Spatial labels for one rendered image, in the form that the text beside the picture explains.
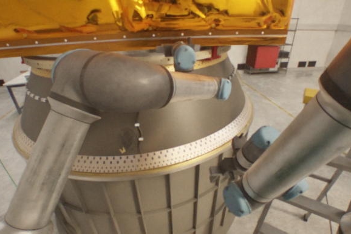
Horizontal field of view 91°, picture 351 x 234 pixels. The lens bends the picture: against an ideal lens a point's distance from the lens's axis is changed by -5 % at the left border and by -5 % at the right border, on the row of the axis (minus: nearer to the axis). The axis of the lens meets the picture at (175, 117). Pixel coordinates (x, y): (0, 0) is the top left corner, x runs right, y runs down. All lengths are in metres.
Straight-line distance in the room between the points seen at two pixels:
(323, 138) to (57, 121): 0.44
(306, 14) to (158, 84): 8.36
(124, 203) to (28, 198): 0.88
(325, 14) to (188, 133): 8.44
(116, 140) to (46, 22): 0.68
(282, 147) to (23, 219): 0.48
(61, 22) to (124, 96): 0.82
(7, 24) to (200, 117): 1.10
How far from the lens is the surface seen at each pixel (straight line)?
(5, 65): 8.23
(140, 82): 0.33
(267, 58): 1.33
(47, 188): 0.45
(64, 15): 1.11
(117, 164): 1.06
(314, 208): 1.41
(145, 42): 1.08
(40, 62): 1.30
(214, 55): 1.23
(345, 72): 0.25
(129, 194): 1.22
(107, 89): 0.33
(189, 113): 1.09
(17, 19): 1.21
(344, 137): 0.29
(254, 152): 0.57
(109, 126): 1.06
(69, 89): 0.40
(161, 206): 1.33
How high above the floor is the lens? 1.89
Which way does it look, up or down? 29 degrees down
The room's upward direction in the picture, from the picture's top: 2 degrees counter-clockwise
